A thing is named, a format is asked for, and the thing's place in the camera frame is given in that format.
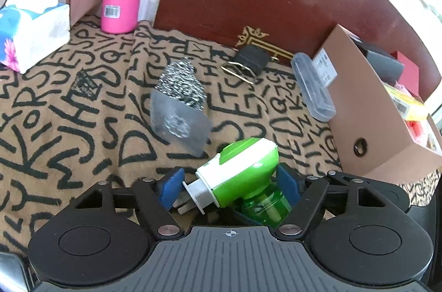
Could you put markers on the red box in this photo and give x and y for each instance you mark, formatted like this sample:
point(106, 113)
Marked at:
point(409, 71)

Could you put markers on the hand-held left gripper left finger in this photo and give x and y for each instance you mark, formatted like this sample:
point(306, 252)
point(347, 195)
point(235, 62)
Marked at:
point(171, 186)

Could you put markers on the blue tissue pack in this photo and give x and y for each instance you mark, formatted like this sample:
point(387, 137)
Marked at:
point(34, 33)

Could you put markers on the brown cardboard box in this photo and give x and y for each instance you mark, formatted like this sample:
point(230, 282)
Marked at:
point(362, 112)

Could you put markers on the green plug-in mosquito repeller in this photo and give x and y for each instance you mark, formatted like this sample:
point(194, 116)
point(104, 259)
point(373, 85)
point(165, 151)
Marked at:
point(241, 167)

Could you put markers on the clear plastic case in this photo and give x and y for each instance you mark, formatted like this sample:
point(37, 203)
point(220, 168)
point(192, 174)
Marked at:
point(312, 88)

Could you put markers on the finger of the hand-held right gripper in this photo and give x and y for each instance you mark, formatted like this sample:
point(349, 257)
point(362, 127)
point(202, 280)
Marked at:
point(340, 177)
point(241, 216)

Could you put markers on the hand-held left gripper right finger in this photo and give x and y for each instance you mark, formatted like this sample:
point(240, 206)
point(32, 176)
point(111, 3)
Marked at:
point(288, 185)

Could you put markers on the black key pouch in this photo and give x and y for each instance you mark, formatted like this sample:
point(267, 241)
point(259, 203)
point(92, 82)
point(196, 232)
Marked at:
point(250, 58)

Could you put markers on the bagged steel wool scrubber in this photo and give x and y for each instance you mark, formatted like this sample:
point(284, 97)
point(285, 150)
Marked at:
point(179, 88)

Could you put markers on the metal carabiner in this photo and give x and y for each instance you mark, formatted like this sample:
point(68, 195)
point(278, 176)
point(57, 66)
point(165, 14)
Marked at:
point(252, 80)

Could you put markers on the yellow-green box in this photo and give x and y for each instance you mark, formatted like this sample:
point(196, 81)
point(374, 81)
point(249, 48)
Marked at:
point(411, 102)

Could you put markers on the black box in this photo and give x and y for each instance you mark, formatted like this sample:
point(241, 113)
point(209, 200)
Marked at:
point(383, 62)

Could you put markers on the grey metal object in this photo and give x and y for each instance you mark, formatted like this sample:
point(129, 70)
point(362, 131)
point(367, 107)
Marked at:
point(12, 273)

